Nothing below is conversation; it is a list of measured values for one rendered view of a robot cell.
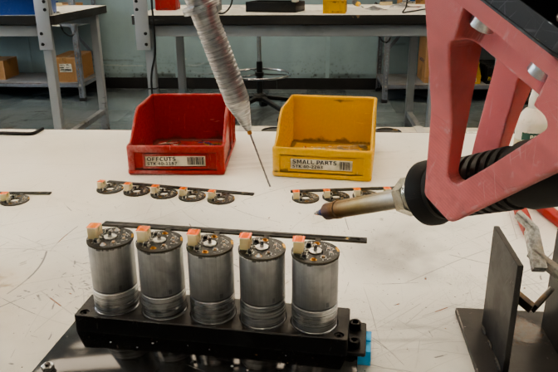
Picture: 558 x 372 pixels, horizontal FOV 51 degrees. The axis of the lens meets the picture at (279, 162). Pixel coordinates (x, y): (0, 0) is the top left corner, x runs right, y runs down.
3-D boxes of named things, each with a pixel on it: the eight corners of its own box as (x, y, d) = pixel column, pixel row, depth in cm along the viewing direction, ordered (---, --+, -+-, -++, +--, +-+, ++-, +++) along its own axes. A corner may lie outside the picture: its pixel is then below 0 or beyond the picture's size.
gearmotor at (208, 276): (230, 340, 31) (227, 254, 29) (186, 336, 31) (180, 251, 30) (240, 315, 33) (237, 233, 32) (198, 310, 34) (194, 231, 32)
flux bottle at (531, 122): (533, 173, 59) (546, 75, 55) (502, 164, 61) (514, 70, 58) (550, 166, 61) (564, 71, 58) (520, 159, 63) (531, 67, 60)
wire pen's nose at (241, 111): (234, 131, 26) (222, 101, 26) (256, 122, 27) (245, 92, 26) (239, 138, 25) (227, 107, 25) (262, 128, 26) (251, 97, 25)
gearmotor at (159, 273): (179, 335, 31) (173, 251, 30) (136, 331, 32) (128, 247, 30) (193, 310, 34) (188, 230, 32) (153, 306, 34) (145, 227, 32)
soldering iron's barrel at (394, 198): (318, 232, 27) (418, 217, 21) (309, 198, 27) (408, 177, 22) (341, 223, 28) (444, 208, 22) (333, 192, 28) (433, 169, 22)
